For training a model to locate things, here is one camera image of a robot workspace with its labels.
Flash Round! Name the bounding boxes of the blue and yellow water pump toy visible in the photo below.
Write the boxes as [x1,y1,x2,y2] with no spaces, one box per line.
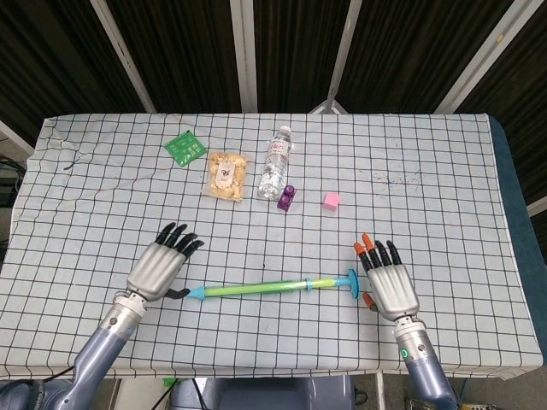
[183,268,361,302]

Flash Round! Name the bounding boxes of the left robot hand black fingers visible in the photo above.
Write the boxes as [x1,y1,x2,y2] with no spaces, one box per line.
[126,221,205,302]

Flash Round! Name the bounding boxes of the purple building block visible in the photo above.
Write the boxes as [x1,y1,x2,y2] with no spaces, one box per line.
[276,184,297,212]

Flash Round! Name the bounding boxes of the clear plastic water bottle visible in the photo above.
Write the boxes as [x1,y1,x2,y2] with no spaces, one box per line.
[256,125,294,201]

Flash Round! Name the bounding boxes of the blue-grey robot torso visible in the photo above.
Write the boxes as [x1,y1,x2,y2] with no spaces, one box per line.
[170,378,358,410]

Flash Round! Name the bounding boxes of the clear bag of snacks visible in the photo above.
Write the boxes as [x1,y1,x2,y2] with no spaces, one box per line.
[201,150,251,202]

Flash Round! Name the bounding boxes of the blue table pad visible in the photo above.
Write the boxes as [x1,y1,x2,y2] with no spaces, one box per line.
[489,117,538,379]

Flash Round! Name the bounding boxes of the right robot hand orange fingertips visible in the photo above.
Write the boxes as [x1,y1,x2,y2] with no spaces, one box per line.
[352,232,421,322]

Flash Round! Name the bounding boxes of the green packet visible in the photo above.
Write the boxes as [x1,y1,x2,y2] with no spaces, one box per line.
[164,130,207,168]

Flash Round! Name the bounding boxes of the white black-checked tablecloth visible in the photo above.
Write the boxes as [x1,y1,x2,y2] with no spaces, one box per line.
[0,111,540,380]

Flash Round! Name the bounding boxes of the white metal frame post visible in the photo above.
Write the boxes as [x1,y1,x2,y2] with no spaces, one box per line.
[229,0,258,114]
[308,0,362,115]
[89,0,156,114]
[434,0,516,114]

